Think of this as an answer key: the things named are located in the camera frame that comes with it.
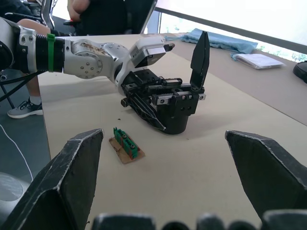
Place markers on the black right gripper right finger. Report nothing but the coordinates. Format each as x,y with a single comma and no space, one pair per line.
268,177

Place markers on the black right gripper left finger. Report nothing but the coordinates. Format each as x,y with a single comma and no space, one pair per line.
60,187

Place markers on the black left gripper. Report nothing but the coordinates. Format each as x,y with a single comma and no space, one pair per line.
140,80

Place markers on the black gripper body assembly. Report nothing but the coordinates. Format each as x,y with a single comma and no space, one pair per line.
177,124

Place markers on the black pointed finger piece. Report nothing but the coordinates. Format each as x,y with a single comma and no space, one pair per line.
200,62

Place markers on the small bronze screw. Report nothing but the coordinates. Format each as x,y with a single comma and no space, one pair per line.
131,146
124,135

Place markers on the green screw holder block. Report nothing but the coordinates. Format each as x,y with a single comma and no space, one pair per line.
124,143

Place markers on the grey round floor plate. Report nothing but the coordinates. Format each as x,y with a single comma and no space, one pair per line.
9,187

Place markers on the brown cardboard scrap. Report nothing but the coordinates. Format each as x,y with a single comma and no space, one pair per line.
117,149

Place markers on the black office chair back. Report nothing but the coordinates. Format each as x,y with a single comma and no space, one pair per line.
139,14

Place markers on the grey sneaker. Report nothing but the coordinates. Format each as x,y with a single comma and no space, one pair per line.
24,110

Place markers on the person in black shirt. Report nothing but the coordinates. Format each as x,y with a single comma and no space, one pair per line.
100,16

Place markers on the seated person with bare leg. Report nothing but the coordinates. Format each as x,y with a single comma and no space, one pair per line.
33,86

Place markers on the white plastic-wrapped packet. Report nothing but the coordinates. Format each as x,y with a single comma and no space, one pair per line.
259,61

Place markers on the black rounded object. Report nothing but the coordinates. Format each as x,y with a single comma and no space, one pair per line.
301,72

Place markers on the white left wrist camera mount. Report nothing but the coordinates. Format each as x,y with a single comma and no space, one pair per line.
144,44

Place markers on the grey chair frame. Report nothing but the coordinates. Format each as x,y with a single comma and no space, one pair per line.
46,12

